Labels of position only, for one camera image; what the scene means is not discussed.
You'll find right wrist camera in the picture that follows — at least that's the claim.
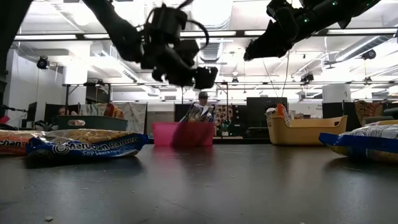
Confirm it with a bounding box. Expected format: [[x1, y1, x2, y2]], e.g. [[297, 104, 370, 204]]
[[266, 0, 296, 24]]

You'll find dark patterned cloth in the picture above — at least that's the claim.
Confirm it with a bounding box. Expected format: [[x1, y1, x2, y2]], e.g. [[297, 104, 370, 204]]
[[213, 104, 234, 125]]

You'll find pale patterned cloth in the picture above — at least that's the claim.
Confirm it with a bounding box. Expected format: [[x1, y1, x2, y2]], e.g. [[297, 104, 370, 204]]
[[79, 103, 106, 116]]

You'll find person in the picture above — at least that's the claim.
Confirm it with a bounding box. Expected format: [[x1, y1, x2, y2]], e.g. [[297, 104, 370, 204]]
[[58, 106, 78, 116], [197, 91, 210, 108]]

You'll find black cabinet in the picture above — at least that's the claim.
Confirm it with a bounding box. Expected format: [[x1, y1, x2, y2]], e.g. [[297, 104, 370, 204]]
[[322, 101, 357, 131]]

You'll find black partition panel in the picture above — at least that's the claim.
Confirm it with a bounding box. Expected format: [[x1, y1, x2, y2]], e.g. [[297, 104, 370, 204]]
[[174, 103, 188, 122]]

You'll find silver ventilation duct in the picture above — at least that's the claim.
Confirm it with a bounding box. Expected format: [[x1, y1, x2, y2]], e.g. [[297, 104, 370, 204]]
[[189, 0, 234, 65]]

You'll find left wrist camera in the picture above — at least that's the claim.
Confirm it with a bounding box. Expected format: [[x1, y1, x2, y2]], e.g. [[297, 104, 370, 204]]
[[150, 3, 189, 43]]

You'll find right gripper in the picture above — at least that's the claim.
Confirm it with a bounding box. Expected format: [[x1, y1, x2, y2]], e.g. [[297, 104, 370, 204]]
[[243, 12, 312, 62]]

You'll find orange-yellow plastic bin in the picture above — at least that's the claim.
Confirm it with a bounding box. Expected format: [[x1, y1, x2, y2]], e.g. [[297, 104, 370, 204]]
[[266, 114, 348, 146]]

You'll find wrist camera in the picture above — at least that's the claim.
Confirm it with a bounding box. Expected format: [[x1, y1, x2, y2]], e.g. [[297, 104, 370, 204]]
[[266, 0, 296, 24], [150, 3, 189, 43]]

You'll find black metal rack frame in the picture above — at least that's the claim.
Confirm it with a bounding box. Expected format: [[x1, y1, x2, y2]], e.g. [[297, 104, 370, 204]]
[[63, 81, 229, 106]]

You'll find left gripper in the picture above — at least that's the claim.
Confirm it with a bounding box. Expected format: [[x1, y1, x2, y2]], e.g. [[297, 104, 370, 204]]
[[139, 39, 219, 90]]

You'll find black monitor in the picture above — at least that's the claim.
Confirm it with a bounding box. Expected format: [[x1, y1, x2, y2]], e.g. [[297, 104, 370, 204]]
[[246, 96, 289, 125]]

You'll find dark blue-green plastic bin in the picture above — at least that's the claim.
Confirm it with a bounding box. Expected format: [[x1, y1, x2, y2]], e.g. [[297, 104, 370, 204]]
[[55, 114, 129, 131]]

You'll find orange patterned cloth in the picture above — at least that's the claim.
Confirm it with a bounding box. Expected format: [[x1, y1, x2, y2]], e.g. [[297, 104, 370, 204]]
[[354, 100, 385, 125]]

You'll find white draped cloth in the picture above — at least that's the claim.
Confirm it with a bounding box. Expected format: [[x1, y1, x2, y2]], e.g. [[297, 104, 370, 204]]
[[116, 102, 147, 134]]

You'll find pink-red plastic bin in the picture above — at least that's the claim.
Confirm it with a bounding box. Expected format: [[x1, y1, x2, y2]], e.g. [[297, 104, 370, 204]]
[[151, 121, 215, 147]]

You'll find black overhead light bar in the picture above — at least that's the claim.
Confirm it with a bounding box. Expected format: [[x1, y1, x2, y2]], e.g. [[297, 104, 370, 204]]
[[14, 27, 398, 40]]

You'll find dark grey chair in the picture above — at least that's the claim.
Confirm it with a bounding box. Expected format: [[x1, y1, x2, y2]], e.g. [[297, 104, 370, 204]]
[[362, 107, 398, 126]]

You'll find orange Maruchan ramen pack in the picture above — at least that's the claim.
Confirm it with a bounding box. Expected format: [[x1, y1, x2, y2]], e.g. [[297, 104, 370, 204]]
[[0, 129, 44, 156], [266, 103, 292, 127]]

